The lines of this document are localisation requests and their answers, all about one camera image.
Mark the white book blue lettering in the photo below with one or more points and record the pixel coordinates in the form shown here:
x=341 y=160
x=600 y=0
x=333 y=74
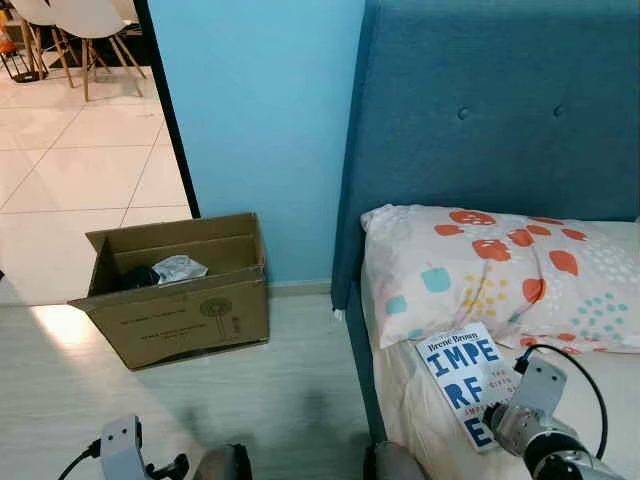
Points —
x=455 y=370

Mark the pink patterned pillow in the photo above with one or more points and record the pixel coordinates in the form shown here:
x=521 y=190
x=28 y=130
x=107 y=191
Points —
x=480 y=270

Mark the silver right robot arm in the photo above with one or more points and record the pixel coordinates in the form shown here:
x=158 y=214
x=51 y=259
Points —
x=560 y=460

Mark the cream mattress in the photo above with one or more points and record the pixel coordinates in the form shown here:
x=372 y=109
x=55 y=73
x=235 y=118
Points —
x=420 y=420

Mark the brown cardboard box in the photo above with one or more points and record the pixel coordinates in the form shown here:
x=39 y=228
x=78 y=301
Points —
x=180 y=325

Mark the black plastic bag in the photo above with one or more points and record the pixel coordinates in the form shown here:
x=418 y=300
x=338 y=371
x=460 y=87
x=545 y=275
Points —
x=138 y=278

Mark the white plastic bag blue print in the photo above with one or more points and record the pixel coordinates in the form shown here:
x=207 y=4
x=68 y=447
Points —
x=180 y=270

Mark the white chair wooden legs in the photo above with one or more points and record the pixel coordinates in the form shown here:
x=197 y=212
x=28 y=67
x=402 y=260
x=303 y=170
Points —
x=95 y=15
x=35 y=10

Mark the orange bag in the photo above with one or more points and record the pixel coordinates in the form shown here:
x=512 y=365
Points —
x=5 y=32

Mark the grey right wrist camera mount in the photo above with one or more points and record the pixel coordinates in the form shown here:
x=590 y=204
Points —
x=540 y=385

